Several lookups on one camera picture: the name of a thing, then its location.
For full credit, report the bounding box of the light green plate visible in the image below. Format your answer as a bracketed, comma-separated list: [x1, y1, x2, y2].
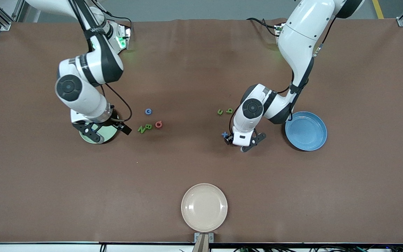
[79, 111, 120, 144]

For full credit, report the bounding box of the brown table cover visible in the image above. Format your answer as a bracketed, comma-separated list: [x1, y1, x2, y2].
[0, 18, 403, 244]

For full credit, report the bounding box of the beige plate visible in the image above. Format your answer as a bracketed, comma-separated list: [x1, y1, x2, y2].
[181, 183, 228, 232]

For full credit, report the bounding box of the blue plate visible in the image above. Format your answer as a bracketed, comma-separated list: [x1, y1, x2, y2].
[285, 111, 327, 152]

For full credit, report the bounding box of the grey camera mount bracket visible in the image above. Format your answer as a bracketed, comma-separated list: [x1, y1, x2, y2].
[194, 232, 214, 243]

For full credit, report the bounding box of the black arm base cable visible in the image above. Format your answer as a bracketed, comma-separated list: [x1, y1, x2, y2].
[104, 10, 133, 30]
[246, 17, 280, 37]

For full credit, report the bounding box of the camera support post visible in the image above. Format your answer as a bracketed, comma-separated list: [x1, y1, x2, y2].
[192, 234, 210, 252]

